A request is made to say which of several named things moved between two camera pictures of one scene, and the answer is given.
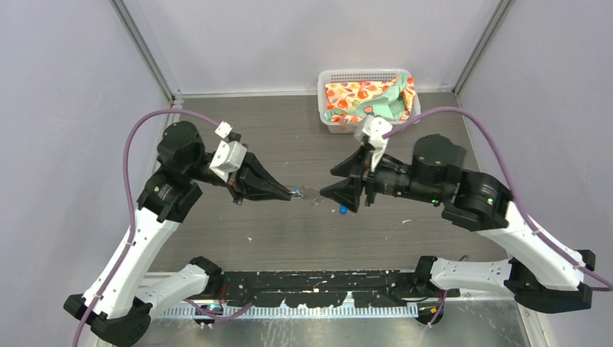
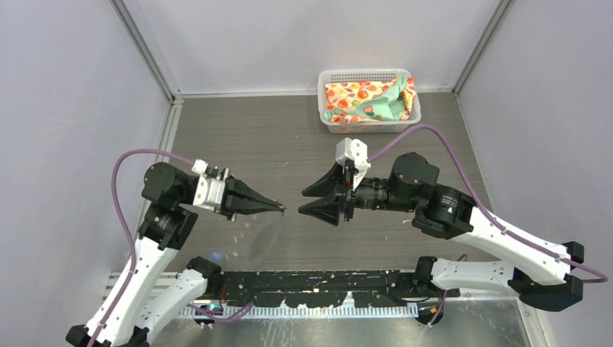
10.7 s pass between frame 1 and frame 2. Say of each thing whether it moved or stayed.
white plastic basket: stayed
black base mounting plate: stayed
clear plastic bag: moved
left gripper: moved
